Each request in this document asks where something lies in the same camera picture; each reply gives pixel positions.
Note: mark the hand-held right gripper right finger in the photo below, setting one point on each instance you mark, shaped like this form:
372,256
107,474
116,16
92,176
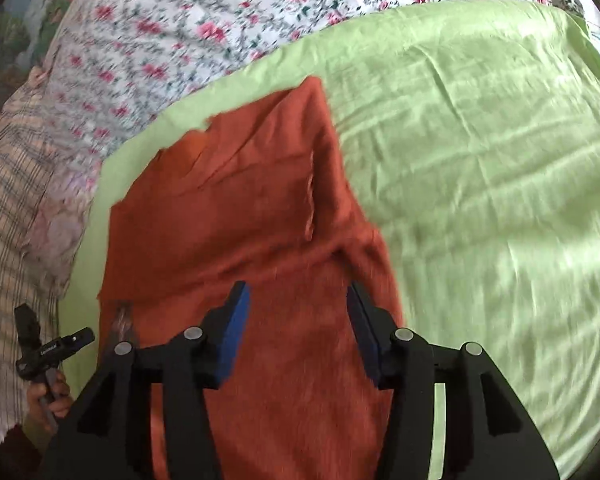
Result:
361,332

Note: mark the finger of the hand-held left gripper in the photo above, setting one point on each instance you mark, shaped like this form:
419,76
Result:
123,322

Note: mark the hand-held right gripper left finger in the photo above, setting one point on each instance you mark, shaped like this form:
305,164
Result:
236,332

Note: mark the orange knit garment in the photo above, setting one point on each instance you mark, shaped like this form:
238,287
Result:
260,210

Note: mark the person's left hand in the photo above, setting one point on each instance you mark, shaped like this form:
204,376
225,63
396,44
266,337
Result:
64,400

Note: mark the plaid checked cloth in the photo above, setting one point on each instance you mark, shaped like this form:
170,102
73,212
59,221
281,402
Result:
10,240

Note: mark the pink floral pillow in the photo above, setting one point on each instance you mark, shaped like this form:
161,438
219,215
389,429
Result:
60,220

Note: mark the light green bed sheet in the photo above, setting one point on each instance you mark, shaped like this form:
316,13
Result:
480,185

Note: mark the white floral bed sheet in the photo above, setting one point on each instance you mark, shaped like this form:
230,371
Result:
180,25

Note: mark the colourful wall poster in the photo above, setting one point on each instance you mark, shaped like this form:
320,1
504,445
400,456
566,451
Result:
25,15

